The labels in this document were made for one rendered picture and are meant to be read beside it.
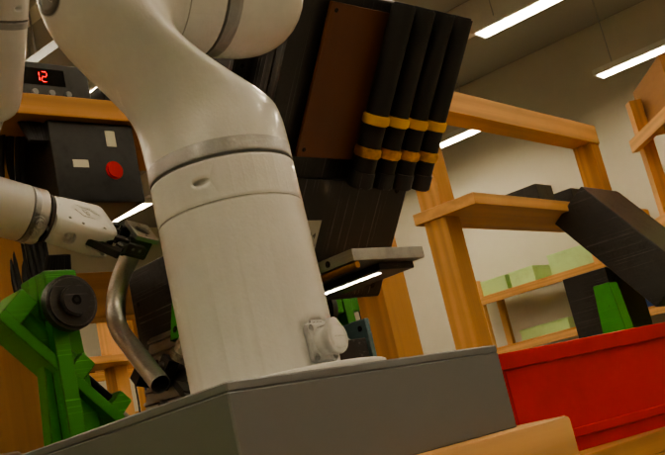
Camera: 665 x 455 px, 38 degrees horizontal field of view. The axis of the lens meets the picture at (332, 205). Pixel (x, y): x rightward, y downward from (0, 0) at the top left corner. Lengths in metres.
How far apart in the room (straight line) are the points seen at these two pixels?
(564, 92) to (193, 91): 10.58
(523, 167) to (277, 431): 10.88
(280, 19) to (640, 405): 0.64
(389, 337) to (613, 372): 1.13
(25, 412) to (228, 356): 0.99
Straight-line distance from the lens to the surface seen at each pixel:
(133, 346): 1.48
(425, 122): 1.61
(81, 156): 1.74
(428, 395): 0.69
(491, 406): 0.75
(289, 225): 0.75
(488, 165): 11.65
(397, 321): 2.27
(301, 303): 0.73
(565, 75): 11.32
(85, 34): 0.80
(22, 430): 1.68
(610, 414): 1.18
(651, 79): 5.51
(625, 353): 1.22
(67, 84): 1.80
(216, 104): 0.76
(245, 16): 0.84
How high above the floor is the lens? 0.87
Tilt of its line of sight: 13 degrees up
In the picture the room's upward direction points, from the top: 13 degrees counter-clockwise
